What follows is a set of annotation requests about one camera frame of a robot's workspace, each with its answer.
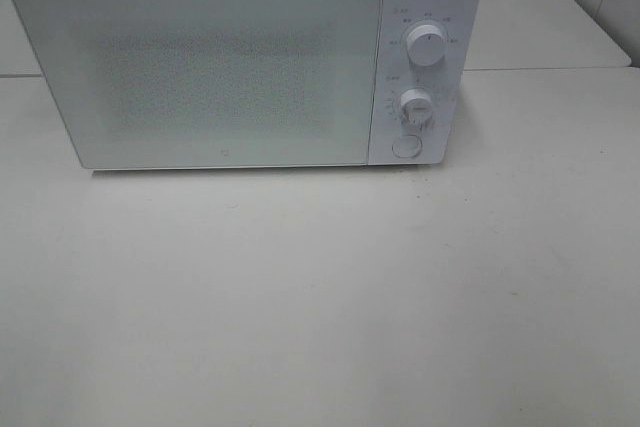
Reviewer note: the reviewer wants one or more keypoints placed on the round door release button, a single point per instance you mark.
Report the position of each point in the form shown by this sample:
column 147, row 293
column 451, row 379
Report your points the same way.
column 407, row 146

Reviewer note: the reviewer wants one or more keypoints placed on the white microwave door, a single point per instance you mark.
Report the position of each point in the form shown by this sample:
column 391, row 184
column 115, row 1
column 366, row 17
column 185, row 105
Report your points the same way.
column 162, row 84

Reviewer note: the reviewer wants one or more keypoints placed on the white microwave knob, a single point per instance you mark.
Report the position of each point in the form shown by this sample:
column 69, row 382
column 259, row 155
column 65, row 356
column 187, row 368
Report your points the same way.
column 426, row 43
column 416, row 106

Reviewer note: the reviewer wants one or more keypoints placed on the white microwave oven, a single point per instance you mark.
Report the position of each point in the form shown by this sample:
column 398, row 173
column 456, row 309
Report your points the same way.
column 425, row 72

